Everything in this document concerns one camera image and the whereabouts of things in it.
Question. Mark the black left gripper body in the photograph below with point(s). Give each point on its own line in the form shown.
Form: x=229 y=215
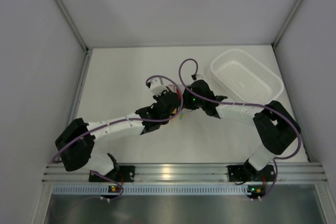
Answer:
x=156 y=97

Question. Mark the clear zip top bag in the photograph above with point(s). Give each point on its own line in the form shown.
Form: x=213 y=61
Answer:
x=182 y=114

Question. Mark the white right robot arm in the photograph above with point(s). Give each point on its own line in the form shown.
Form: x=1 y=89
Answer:
x=274 y=125

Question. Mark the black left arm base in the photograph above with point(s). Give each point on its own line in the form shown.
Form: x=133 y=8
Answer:
x=125 y=173

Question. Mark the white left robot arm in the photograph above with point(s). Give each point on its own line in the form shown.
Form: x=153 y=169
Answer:
x=85 y=144

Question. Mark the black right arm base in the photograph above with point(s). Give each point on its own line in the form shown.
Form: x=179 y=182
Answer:
x=246 y=173

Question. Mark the white perforated plastic basket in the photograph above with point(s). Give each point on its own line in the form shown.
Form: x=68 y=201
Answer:
x=245 y=78

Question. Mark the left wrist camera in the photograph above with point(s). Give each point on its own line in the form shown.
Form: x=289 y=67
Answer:
x=156 y=86

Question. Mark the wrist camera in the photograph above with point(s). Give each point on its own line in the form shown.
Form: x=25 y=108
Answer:
x=196 y=77
x=156 y=86

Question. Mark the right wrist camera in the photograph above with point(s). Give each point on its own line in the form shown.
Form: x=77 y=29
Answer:
x=196 y=77

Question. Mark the perforated cable duct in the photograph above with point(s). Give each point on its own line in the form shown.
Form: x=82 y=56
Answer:
x=140 y=190

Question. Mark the aluminium mounting rail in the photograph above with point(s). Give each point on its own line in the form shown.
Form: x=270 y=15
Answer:
x=288 y=173

